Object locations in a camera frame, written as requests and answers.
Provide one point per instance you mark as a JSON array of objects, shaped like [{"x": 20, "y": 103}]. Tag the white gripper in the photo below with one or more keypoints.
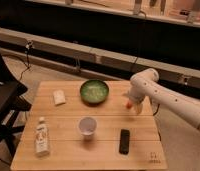
[{"x": 138, "y": 105}]

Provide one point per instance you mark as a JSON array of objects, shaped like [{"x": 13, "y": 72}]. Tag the white sponge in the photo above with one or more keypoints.
[{"x": 59, "y": 97}]

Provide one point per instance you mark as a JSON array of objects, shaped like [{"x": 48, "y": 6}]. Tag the green bowl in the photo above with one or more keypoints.
[{"x": 94, "y": 91}]

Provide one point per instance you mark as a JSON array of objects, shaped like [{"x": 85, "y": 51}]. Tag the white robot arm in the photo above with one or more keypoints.
[{"x": 144, "y": 84}]

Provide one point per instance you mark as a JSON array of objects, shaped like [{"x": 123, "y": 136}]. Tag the red pepper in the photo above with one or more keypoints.
[{"x": 129, "y": 105}]

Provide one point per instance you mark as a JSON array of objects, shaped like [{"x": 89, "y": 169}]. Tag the black chair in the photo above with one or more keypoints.
[{"x": 11, "y": 104}]

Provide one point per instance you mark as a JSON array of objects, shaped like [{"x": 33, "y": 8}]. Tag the clear plastic cup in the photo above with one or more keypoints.
[{"x": 87, "y": 126}]

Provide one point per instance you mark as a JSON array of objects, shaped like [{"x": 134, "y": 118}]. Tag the white plastic bottle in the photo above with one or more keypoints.
[{"x": 41, "y": 138}]

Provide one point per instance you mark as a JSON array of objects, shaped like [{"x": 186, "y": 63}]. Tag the black remote control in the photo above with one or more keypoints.
[{"x": 124, "y": 141}]

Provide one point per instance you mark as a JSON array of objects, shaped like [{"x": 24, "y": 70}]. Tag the wooden folding table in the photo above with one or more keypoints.
[{"x": 63, "y": 133}]

